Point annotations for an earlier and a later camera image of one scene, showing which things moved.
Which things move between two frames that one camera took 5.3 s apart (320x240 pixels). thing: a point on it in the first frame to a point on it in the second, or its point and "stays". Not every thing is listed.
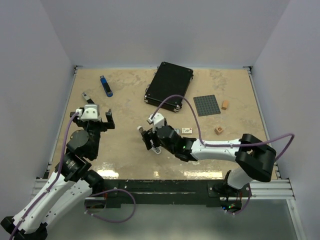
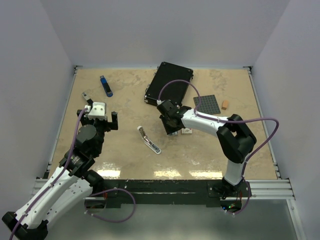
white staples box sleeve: x=187 y=131 stays
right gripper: x=147 y=136 to x=169 y=130
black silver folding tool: x=87 y=98 stays
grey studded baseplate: x=206 y=105 stays
